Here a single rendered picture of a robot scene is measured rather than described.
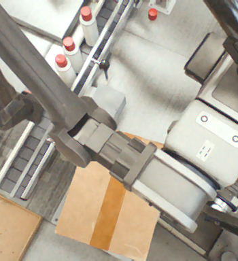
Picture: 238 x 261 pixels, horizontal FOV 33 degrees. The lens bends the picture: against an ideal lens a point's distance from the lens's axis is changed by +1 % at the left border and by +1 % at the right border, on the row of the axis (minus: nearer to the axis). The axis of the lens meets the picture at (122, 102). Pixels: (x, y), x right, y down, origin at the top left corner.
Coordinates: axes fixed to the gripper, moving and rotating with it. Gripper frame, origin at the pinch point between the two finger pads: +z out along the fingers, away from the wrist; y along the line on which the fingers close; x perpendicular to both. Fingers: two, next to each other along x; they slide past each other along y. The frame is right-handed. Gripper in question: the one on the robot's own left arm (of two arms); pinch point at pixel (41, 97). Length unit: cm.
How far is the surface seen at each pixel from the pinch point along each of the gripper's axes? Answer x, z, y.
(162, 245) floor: 85, 69, -54
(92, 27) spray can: -19.6, 21.6, -1.2
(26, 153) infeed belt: 23.9, 4.6, 1.6
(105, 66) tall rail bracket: -9.7, 20.5, -9.7
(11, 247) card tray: 48.3, -9.0, -7.7
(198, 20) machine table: -29, 54, -29
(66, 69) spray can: -7.7, 9.1, -1.5
